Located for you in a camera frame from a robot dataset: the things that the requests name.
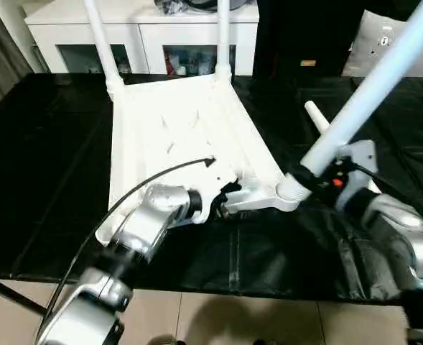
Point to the white plastic table top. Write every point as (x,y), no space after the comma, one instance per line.
(175,129)

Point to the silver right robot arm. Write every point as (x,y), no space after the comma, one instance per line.
(398,230)

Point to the black cabinet with yellow label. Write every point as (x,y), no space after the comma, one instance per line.
(304,36)

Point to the grey cushion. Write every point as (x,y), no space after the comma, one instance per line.
(383,50)

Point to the black table mat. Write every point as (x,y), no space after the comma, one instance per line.
(39,165)

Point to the white glass-door cabinet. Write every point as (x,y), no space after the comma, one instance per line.
(60,39)

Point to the black table frame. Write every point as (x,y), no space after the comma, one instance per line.
(14,296)

